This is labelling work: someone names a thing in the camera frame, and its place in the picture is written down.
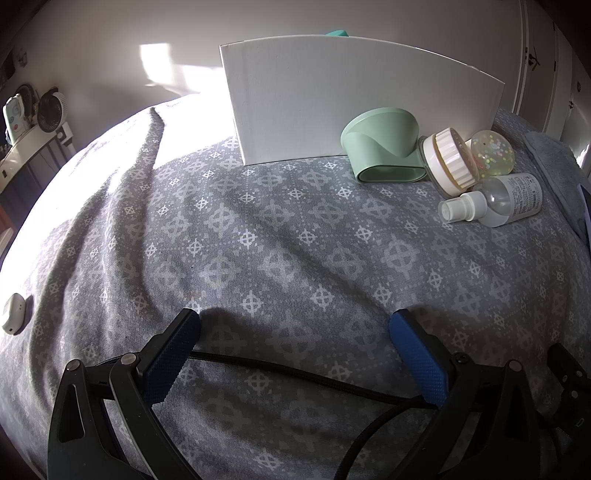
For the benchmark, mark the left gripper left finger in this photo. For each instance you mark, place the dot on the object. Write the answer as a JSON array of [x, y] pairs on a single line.
[[82, 443]]

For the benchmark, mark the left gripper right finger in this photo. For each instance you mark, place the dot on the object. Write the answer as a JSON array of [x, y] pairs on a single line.
[[485, 426]]

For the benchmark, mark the clear spray bottle white label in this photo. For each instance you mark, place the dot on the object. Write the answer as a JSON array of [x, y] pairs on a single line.
[[496, 201]]

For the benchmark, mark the green plastic cup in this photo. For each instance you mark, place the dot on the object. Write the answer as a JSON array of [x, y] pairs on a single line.
[[383, 147]]

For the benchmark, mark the small white earbud case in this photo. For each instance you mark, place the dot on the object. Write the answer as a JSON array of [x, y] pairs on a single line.
[[13, 315]]

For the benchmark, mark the grey patterned bedspread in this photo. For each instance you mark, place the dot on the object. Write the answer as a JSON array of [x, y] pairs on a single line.
[[291, 262]]

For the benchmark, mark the white ribbed round jar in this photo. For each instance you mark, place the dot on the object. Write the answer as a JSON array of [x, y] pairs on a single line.
[[449, 162]]

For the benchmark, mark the grey fleece cloth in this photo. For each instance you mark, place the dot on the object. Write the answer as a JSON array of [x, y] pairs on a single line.
[[565, 179]]

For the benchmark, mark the clear confetti squishy ball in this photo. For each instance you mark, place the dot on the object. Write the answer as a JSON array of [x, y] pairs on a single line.
[[492, 153]]

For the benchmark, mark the white remote device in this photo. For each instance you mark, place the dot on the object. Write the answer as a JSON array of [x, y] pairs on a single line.
[[15, 118]]

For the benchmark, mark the small round black fan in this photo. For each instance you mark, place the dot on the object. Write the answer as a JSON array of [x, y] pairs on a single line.
[[51, 111]]

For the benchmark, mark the white wardrobe doors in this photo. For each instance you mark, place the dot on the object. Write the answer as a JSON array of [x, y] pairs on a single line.
[[553, 89]]

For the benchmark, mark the white cardboard box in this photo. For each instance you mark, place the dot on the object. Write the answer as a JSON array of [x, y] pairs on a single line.
[[293, 95]]

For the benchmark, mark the teal lid in box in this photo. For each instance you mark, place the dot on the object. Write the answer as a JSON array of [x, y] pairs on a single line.
[[338, 33]]

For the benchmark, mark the white wall shelf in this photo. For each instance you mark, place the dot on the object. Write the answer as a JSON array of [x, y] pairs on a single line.
[[29, 144]]

